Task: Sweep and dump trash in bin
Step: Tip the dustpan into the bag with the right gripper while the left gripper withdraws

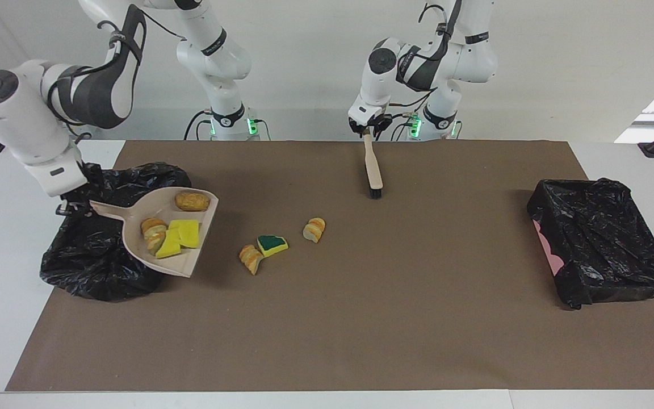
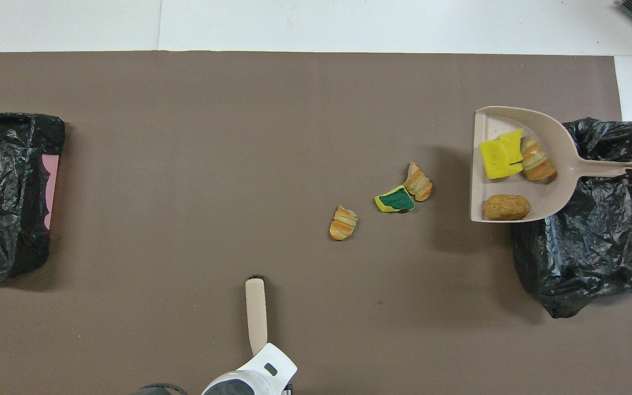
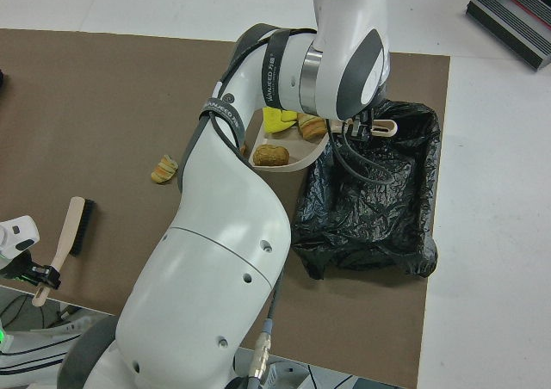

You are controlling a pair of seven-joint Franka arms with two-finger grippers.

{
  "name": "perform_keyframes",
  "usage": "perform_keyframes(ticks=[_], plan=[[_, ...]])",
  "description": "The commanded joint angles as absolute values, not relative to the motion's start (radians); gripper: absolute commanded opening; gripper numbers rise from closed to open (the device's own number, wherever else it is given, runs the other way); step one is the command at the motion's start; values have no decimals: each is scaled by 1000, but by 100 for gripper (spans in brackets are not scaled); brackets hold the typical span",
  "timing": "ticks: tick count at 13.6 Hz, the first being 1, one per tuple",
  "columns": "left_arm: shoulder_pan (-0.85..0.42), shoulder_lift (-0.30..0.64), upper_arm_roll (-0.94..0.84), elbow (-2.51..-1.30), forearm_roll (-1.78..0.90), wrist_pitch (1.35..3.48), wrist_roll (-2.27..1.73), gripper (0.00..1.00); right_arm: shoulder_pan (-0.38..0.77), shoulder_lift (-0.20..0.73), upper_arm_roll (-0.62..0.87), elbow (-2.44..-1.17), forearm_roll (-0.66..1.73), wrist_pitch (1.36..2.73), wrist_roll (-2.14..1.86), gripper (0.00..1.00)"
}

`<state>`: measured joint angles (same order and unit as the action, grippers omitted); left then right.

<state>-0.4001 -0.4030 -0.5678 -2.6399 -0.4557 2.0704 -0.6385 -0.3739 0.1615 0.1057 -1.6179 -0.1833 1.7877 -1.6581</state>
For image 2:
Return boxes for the beige plastic dustpan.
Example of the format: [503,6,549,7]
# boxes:
[470,106,632,223]

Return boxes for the toy croissant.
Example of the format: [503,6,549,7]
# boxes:
[404,162,434,202]
[519,136,558,182]
[329,205,359,241]

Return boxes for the yellow sponge wedge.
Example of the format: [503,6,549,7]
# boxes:
[497,128,525,165]

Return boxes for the brown bread roll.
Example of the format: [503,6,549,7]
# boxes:
[483,194,531,221]

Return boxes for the notched yellow sponge piece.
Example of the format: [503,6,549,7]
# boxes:
[479,139,524,180]

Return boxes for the green and yellow sponge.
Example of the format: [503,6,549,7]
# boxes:
[374,185,416,213]

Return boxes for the beige brush black bristles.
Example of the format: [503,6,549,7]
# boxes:
[245,275,268,357]

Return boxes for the black bag lined bin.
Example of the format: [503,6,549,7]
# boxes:
[511,117,632,319]

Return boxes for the pink plastic bin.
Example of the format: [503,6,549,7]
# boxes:
[42,154,60,230]

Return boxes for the brown table mat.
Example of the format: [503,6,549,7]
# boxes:
[0,51,632,395]

